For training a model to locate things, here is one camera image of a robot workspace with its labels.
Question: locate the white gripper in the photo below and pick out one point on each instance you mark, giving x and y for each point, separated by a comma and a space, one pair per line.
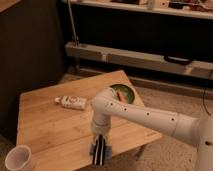
100, 129

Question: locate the black striped eraser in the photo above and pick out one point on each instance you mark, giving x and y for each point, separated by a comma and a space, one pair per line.
99, 151

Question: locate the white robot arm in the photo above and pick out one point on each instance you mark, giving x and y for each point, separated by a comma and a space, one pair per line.
197, 132

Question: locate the orange carrot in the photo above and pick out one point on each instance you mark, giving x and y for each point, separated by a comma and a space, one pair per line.
121, 96

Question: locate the white squeeze bottle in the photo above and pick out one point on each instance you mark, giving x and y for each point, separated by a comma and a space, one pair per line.
70, 102

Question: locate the green bowl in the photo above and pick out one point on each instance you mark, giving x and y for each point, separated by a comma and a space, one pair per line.
126, 91

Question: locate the wooden table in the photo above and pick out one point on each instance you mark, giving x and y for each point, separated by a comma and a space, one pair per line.
60, 138

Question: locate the metal pole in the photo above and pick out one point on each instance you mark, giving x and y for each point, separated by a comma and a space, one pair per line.
76, 40

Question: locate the white cup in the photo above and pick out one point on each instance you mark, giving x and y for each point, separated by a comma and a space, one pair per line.
20, 158

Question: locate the upper shelf board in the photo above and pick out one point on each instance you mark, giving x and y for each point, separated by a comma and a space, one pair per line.
142, 8

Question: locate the black handle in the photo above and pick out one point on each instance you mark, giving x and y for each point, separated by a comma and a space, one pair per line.
177, 61

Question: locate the metal shelf rail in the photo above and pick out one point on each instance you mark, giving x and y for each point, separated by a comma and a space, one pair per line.
137, 59

